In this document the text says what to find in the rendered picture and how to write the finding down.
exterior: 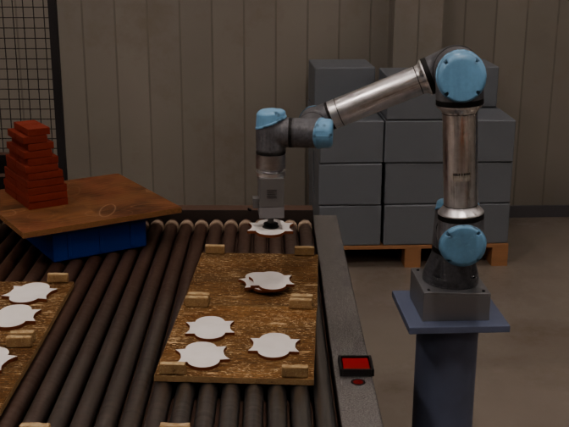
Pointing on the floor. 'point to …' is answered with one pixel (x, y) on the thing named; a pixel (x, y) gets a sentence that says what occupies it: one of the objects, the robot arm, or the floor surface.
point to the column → (444, 363)
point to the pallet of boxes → (403, 166)
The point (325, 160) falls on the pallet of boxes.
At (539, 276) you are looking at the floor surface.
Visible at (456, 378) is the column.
